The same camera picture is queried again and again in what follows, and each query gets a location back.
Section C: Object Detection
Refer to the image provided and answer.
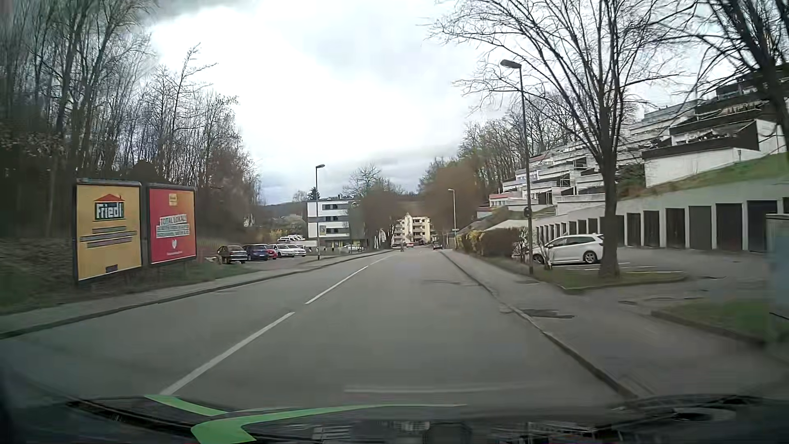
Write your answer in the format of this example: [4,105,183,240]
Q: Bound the red billboard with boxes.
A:
[146,183,198,266]

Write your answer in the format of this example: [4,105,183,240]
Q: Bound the grey asphalt road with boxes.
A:
[0,247,623,411]

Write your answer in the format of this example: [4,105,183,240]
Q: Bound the tall bare tree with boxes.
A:
[431,0,710,278]

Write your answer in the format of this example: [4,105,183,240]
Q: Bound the asphalt parking area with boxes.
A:
[558,245,771,309]

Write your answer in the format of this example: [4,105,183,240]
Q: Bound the row of garages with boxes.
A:
[534,197,789,254]

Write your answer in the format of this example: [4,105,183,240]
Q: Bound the grass verge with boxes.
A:
[0,237,260,312]

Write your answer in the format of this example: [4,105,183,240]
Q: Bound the grass bank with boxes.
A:
[625,152,789,199]

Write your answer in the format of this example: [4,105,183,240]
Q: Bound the row of parked cars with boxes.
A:
[216,234,308,265]

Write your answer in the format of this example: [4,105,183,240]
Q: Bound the wood of bare trees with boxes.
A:
[0,0,263,243]

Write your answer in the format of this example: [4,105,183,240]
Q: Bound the hedge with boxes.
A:
[456,227,530,259]

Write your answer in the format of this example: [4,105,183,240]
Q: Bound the car's own bonnet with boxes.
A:
[0,369,789,444]

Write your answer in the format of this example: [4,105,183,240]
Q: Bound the road markings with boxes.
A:
[159,254,503,396]

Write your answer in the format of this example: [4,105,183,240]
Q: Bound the brown bare trees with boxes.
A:
[342,163,408,249]

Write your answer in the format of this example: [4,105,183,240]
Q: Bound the grass island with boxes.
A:
[652,299,789,346]
[481,254,688,294]

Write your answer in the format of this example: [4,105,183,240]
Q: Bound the white grey building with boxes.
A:
[306,197,365,250]

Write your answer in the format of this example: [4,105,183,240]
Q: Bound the white terraced building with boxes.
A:
[476,65,789,220]

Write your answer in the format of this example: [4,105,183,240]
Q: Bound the yellow billboard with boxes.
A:
[73,179,144,283]

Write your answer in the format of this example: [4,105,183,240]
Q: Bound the row of bare trees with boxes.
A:
[419,102,574,235]

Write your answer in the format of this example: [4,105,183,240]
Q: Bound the grey street cabinet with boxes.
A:
[765,213,789,321]

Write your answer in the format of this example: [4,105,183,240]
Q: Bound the pale apartment building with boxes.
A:
[392,213,434,246]

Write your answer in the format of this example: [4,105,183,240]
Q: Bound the white parked car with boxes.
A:
[532,234,605,266]

